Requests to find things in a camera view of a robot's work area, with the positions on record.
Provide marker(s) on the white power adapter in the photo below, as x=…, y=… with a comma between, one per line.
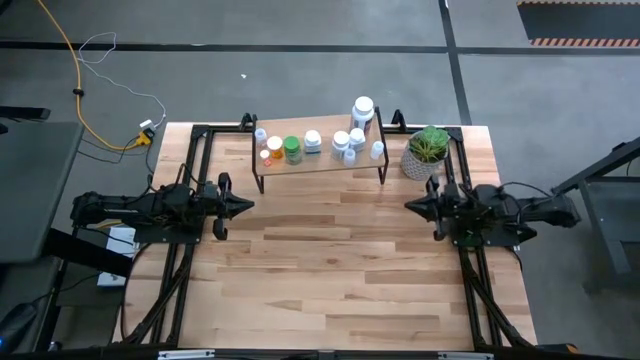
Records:
x=146, y=124

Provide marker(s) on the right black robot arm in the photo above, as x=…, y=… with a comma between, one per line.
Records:
x=540, y=212

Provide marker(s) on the wooden shelf black metal legs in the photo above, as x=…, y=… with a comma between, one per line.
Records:
x=320, y=165

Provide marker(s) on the black hazard striped mat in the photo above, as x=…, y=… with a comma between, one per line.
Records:
x=580, y=22

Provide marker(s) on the triangle patterned planter pot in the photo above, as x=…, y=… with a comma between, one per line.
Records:
x=415, y=167

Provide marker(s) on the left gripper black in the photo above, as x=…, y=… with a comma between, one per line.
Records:
x=220, y=205

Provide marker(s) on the white melatonin bottle blue label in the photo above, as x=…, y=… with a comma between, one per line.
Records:
x=312, y=137

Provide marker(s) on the small plain white bottle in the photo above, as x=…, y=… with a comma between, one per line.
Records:
x=377, y=147

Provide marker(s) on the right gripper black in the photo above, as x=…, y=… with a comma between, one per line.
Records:
x=442, y=207

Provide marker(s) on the large white supplement bottle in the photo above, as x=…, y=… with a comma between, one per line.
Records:
x=363, y=106

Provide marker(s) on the small clear pill bottle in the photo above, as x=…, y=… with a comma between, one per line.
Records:
x=260, y=136

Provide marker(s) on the white labelled pill bottle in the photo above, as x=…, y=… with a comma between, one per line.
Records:
x=341, y=140
x=357, y=135

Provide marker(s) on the amber pill bottle white cap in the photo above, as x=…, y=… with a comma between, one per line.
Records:
x=274, y=145

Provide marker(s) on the white power box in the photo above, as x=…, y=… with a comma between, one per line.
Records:
x=111, y=279
x=120, y=240

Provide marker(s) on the green succulent plant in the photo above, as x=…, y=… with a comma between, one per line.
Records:
x=430, y=142

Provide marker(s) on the small translucent white bottle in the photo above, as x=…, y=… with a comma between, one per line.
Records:
x=349, y=156

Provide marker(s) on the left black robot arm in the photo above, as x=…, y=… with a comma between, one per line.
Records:
x=125, y=207

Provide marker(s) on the green capped supplement bottle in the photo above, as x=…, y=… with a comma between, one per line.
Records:
x=292, y=146

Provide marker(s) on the grey desk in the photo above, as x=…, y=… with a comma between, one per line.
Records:
x=35, y=190

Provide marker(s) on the silver aluminium bracket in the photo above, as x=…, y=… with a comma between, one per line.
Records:
x=185, y=355
x=465, y=356

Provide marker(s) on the grey metal table frame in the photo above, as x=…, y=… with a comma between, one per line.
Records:
x=600, y=200

